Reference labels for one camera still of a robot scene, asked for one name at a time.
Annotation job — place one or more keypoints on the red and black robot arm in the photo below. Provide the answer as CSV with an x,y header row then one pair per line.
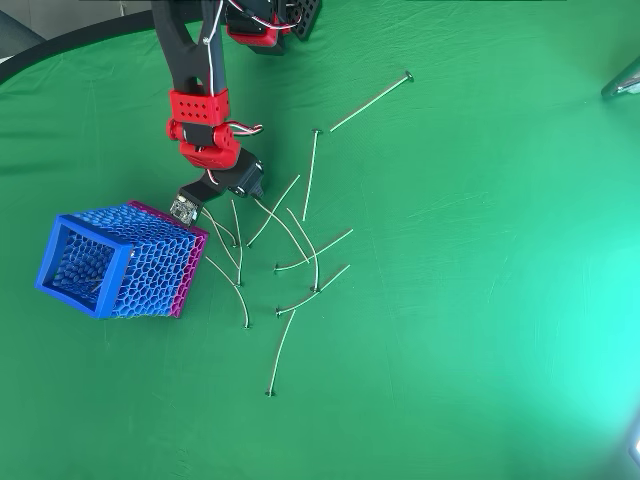
x,y
190,107

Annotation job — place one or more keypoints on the chrome stand pole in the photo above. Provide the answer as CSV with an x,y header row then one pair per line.
x,y
622,80

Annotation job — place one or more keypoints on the green table cloth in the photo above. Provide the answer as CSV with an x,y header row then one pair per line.
x,y
450,300

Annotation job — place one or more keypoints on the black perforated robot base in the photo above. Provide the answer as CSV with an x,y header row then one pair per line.
x,y
306,17

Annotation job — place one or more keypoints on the blue and magenta mesh basket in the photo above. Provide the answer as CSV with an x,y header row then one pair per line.
x,y
150,260

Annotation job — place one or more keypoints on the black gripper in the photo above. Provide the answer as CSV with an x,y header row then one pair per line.
x,y
248,179

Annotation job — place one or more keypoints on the camera board on black mount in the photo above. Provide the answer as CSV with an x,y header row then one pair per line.
x,y
184,210

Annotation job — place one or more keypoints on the white candle wick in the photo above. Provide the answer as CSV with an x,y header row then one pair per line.
x,y
276,269
282,226
409,76
248,245
225,250
247,327
240,284
235,245
278,312
315,289
270,394
316,132

